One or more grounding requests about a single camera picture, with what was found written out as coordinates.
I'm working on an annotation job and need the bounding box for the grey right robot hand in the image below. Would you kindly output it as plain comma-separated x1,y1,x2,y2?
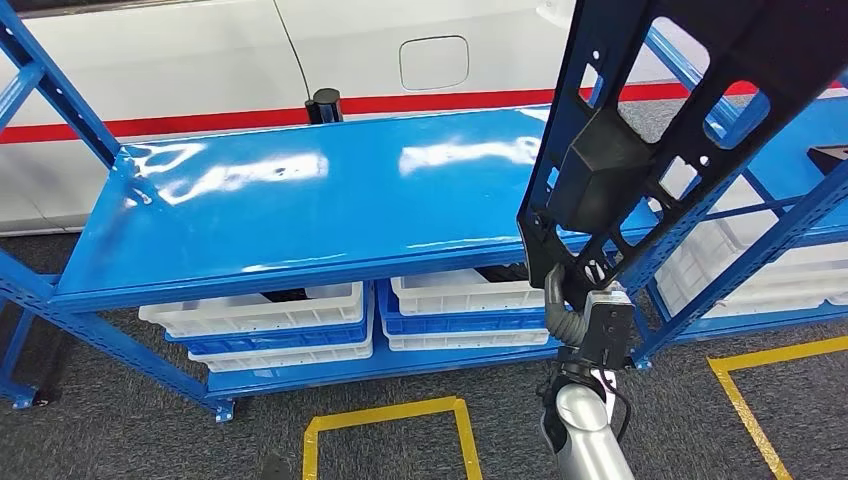
543,262,572,315

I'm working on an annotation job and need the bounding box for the black plastic plate bracket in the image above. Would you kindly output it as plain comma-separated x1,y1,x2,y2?
516,0,848,313

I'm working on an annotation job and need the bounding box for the blue plastic crate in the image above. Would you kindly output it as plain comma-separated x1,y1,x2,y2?
377,281,551,336
165,311,370,357

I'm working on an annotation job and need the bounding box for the white car body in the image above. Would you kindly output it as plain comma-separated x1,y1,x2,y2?
0,0,713,236

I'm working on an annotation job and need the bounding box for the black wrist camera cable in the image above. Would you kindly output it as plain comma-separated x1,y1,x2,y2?
596,370,632,442

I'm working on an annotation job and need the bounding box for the black stanchion post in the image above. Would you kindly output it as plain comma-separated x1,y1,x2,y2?
304,87,344,125

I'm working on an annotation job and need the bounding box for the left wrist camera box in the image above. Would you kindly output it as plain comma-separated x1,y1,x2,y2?
258,453,293,480

